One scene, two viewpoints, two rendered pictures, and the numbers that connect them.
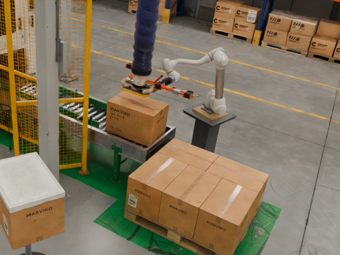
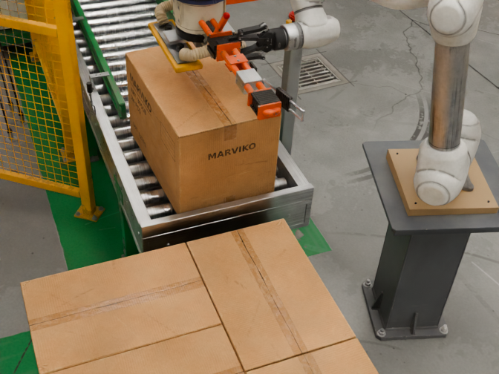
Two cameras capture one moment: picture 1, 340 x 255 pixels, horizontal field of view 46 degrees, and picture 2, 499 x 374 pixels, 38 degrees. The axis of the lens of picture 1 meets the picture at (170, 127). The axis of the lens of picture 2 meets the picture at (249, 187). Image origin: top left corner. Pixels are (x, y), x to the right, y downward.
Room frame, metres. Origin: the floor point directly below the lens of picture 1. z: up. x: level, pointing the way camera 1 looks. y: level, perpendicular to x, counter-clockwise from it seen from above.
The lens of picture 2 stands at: (2.59, -1.30, 2.46)
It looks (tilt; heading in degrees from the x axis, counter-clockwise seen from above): 41 degrees down; 41
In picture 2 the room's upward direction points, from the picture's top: 4 degrees clockwise
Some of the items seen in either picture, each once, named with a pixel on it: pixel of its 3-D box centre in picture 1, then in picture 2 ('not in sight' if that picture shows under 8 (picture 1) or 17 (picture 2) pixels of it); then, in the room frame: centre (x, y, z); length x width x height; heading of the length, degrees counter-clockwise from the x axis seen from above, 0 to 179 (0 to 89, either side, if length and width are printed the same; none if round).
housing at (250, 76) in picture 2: (176, 91); (249, 81); (4.01, -0.02, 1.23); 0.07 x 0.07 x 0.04; 66
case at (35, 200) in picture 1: (25, 197); not in sight; (2.45, 1.05, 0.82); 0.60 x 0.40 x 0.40; 40
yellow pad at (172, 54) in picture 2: (134, 90); (174, 41); (4.11, 0.45, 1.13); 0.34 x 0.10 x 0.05; 66
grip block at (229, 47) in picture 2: (159, 85); (224, 45); (4.10, 0.18, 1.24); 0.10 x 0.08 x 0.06; 156
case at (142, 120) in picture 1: (137, 117); (199, 123); (4.19, 0.40, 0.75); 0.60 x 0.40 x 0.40; 69
